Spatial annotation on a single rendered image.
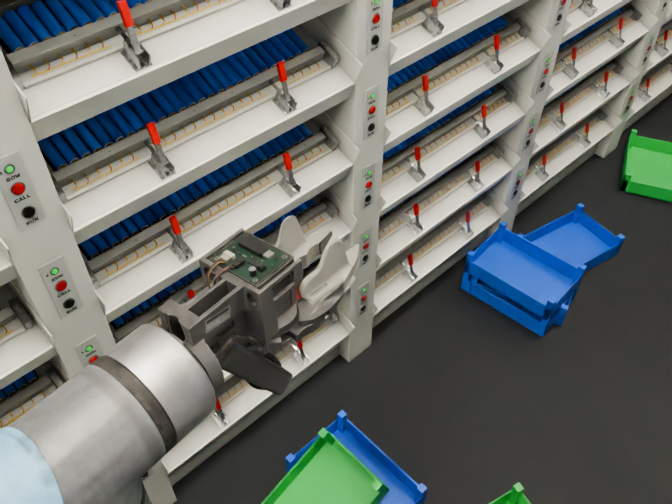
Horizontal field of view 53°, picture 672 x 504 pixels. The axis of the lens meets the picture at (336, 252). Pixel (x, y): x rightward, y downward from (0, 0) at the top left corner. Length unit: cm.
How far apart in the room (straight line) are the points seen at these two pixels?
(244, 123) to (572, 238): 152
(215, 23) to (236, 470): 117
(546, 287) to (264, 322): 169
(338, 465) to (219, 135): 90
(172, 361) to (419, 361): 157
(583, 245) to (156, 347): 208
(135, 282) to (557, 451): 121
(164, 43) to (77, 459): 72
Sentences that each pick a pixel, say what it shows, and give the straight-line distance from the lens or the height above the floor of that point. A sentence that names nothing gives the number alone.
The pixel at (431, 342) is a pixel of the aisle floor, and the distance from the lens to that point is 209.
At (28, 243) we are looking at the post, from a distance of 108.
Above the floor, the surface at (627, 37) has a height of 55.
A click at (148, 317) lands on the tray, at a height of 59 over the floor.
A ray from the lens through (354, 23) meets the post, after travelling 131.
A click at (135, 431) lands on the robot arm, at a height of 124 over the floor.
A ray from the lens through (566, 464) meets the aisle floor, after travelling 196.
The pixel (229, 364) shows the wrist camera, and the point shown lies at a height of 120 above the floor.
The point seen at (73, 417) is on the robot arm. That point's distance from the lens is 51.
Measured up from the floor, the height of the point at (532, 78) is 65.
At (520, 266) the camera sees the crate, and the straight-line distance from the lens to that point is 223.
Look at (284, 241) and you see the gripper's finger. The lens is 64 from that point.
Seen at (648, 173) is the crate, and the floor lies 0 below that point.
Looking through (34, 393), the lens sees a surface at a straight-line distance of 139.
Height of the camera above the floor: 167
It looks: 46 degrees down
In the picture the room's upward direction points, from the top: straight up
